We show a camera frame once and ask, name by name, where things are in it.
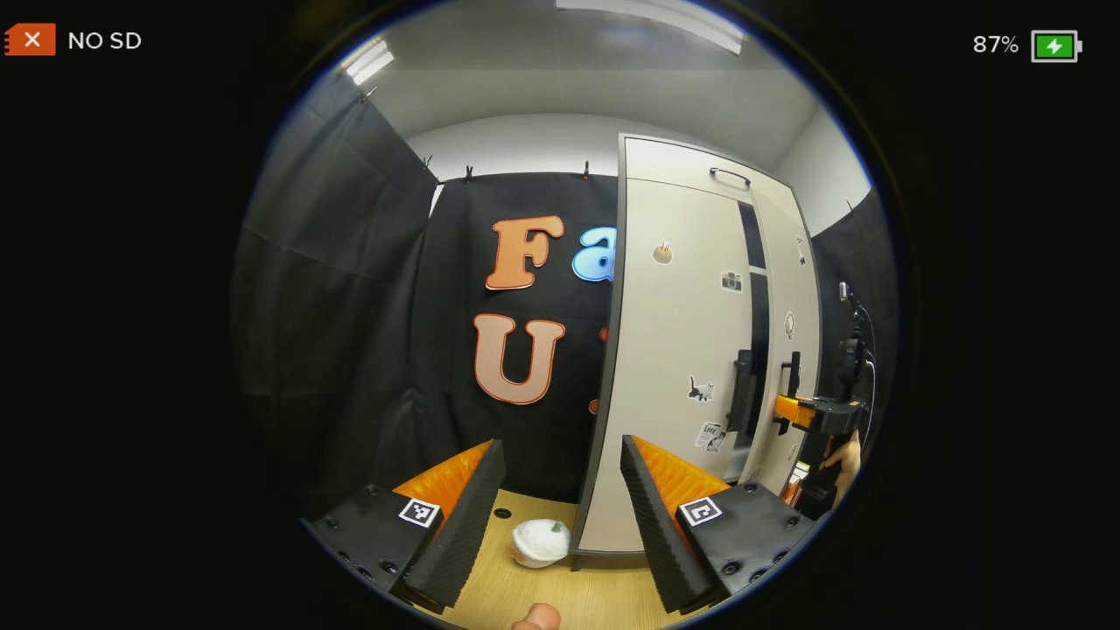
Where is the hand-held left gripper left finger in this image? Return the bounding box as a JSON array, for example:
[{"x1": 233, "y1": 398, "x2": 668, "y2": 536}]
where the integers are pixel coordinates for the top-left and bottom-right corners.
[{"x1": 300, "y1": 439, "x2": 508, "y2": 613}]

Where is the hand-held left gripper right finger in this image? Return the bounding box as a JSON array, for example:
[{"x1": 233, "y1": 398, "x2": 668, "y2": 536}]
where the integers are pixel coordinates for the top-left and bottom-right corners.
[{"x1": 620, "y1": 434, "x2": 820, "y2": 615}]

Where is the white double-door shoe cabinet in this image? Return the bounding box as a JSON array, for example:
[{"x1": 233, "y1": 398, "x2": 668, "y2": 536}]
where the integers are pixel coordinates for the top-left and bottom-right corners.
[{"x1": 570, "y1": 133, "x2": 823, "y2": 571}]

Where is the white shoe cabinet door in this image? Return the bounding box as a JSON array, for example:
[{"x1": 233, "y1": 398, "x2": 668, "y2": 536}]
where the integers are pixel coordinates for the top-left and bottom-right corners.
[{"x1": 751, "y1": 185, "x2": 823, "y2": 498}]

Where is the white round bowl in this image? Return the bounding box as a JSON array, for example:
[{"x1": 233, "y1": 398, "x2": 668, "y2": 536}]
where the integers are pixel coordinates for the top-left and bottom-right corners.
[{"x1": 511, "y1": 519, "x2": 572, "y2": 570}]

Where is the black backdrop cloth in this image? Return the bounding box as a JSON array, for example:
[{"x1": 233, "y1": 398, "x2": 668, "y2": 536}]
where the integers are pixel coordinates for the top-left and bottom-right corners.
[
  {"x1": 809, "y1": 188, "x2": 900, "y2": 526},
  {"x1": 411, "y1": 171, "x2": 620, "y2": 504},
  {"x1": 232, "y1": 74, "x2": 441, "y2": 517}
]

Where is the long ceiling light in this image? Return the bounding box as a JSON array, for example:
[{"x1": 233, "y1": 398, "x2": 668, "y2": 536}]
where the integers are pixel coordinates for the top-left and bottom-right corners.
[
  {"x1": 556, "y1": 0, "x2": 746, "y2": 55},
  {"x1": 343, "y1": 39, "x2": 396, "y2": 87}
]

